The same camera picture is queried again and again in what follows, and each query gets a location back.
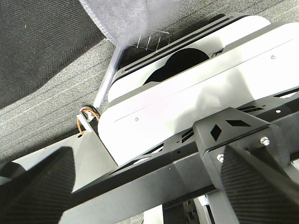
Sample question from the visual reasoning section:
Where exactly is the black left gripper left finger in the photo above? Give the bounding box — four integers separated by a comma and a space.
0, 147, 75, 224

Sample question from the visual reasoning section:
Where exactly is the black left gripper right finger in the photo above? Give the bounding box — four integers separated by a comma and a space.
221, 146, 299, 224

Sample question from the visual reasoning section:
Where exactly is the grey microfibre towel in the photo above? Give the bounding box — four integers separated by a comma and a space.
80, 0, 176, 108

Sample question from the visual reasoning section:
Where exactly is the white robot torso shell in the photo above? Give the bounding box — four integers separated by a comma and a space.
98, 14, 299, 165

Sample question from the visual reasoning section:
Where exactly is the black fabric table mat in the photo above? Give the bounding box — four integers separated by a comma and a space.
0, 0, 299, 162

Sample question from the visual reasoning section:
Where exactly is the orange cable bundle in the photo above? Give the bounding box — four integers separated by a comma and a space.
77, 106, 100, 136

